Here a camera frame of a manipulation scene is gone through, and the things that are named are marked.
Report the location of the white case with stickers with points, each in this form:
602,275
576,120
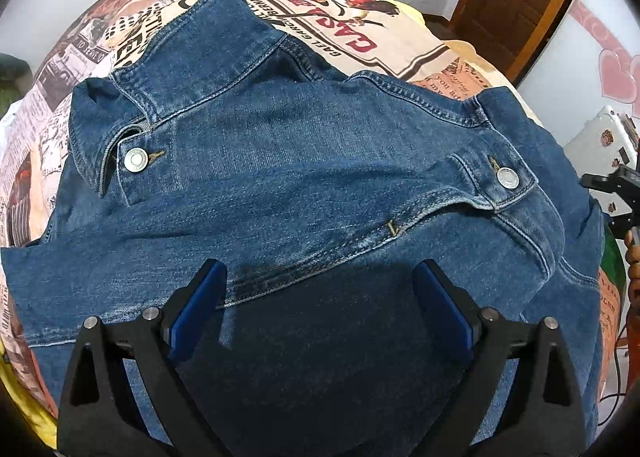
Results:
595,142

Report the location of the green patterned bag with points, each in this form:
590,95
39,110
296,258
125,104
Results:
11,82

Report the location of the pink heart wall sticker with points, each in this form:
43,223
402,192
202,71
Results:
617,77

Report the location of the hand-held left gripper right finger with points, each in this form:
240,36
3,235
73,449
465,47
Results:
442,309

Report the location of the person's right hand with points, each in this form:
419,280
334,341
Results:
635,262

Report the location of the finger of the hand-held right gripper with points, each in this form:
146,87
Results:
597,183

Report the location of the blue denim jacket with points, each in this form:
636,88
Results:
300,162

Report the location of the newspaper printed blanket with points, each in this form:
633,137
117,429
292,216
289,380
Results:
350,32

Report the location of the brown wooden door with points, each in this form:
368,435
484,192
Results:
515,2

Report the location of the yellow bed sheet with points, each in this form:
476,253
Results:
27,402

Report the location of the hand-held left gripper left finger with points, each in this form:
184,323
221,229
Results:
200,309

